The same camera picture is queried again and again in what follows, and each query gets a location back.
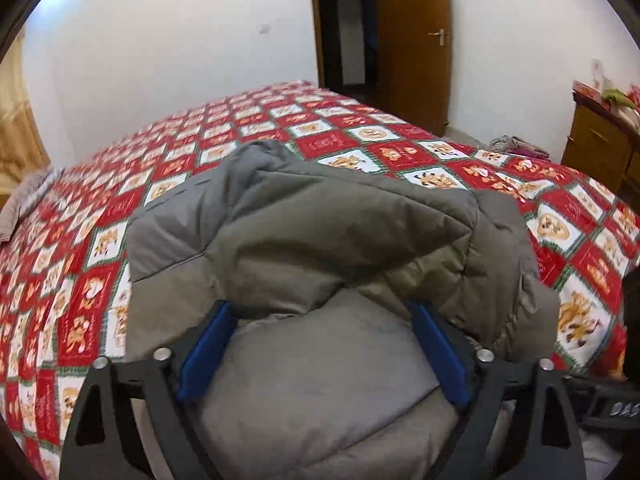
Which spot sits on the green cloth item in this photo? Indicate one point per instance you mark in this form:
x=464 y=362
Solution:
x=620 y=97

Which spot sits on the striped pillow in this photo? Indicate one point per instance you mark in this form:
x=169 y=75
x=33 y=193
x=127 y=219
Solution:
x=20 y=200

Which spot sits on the brown wooden cabinet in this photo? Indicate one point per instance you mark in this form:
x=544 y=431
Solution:
x=595 y=145

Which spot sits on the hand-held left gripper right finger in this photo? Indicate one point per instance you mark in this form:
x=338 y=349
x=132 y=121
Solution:
x=442 y=355

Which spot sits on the pinkish grey cloth pile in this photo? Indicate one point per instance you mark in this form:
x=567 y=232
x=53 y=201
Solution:
x=510 y=145

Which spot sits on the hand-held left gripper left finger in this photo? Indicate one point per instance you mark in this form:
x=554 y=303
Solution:
x=205 y=355

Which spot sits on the dark wooden door frame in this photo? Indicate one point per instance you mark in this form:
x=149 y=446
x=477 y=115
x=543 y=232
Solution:
x=315 y=20

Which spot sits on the beige patterned curtain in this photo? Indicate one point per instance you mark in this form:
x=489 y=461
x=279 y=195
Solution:
x=15 y=125

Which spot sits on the red checkered printed bedspread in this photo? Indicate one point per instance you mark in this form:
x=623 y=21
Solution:
x=75 y=285

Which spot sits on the brown wooden door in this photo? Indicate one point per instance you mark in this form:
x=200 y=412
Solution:
x=410 y=60

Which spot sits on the grey puffer jacket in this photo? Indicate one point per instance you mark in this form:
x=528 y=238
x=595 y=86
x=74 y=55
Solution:
x=325 y=235

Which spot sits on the red box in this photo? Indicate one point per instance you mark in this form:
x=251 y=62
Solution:
x=589 y=92

